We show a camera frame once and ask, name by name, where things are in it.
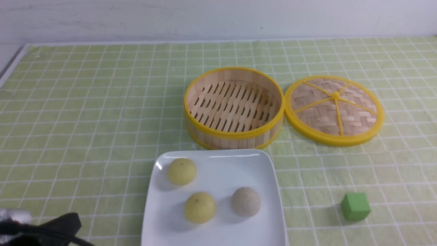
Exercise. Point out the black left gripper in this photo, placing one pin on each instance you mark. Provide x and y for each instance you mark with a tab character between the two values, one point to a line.
60	231

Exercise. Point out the yellow bun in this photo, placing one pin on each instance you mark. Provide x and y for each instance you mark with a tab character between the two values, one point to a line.
199	208
182	171

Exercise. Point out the grey-white steamed bun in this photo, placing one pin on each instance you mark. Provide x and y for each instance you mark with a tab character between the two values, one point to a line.
246	202

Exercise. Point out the yellow bun on plate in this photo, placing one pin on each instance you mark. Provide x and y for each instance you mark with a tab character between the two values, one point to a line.
199	208

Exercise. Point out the white square plate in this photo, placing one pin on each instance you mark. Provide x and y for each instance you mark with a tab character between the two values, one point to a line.
219	173

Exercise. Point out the green checkered tablecloth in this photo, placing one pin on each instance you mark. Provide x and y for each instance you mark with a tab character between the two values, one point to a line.
81	127

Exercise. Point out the yellow-rimmed bamboo steamer basket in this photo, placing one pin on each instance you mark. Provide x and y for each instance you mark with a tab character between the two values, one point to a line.
234	108

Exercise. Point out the green cube block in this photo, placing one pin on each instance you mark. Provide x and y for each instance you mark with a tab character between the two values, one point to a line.
355	206

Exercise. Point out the woven bamboo steamer lid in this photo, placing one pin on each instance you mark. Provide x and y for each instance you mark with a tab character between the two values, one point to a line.
333	111

